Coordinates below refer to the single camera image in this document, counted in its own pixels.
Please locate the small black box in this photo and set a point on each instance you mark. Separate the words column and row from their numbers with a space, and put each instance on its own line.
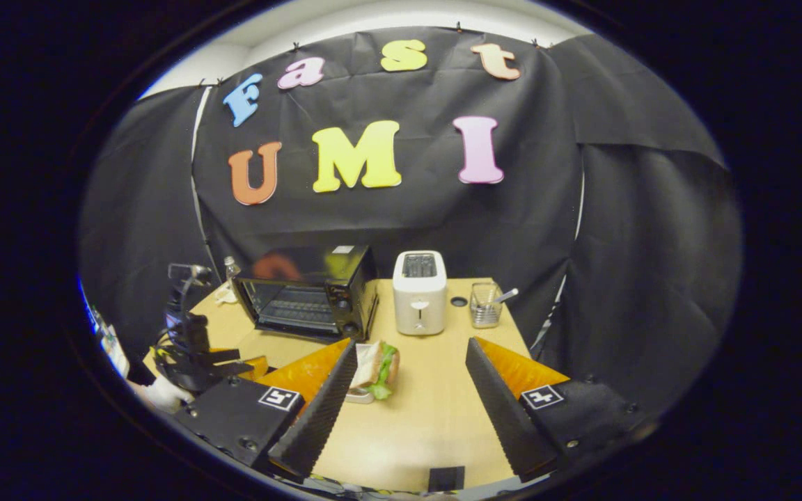
column 446, row 479

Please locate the black backdrop cloth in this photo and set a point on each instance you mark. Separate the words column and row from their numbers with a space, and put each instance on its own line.
column 651, row 278

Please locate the black electric oven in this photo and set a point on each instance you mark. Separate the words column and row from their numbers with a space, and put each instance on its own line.
column 349, row 278

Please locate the clear plastic water bottle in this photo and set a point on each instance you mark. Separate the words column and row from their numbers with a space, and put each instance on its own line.
column 232, row 270

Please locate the black round cap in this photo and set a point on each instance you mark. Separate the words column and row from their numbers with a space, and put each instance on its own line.
column 459, row 301

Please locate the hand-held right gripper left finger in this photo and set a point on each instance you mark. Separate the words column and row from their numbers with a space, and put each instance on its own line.
column 317, row 417

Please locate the small white dish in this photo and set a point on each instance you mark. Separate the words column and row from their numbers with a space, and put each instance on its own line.
column 358, row 398

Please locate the metal spoon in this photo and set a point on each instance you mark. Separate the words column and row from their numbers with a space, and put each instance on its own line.
column 507, row 296

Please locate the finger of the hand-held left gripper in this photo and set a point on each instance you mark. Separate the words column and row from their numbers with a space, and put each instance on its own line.
column 255, row 369
column 227, row 355

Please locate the lettuce sandwich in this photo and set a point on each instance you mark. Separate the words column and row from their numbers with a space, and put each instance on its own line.
column 373, row 365

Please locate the white toaster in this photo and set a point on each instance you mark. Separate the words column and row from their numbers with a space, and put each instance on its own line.
column 420, row 292

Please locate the white printed sheet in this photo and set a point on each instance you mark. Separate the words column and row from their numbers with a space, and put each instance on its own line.
column 114, row 351

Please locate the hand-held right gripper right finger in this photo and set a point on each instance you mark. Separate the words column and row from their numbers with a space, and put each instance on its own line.
column 505, row 417

